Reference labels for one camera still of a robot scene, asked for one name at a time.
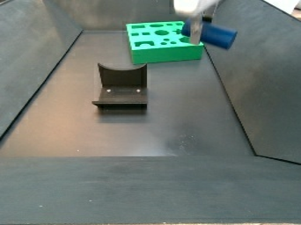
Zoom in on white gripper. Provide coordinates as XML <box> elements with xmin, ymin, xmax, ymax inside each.
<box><xmin>173</xmin><ymin>0</ymin><xmax>220</xmax><ymax>45</ymax></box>

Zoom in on blue oval cylinder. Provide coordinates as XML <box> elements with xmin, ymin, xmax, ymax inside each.
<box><xmin>180</xmin><ymin>18</ymin><xmax>238</xmax><ymax>50</ymax></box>

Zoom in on black curved fixture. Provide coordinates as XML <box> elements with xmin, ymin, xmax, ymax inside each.
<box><xmin>93</xmin><ymin>63</ymin><xmax>149</xmax><ymax>107</ymax></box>

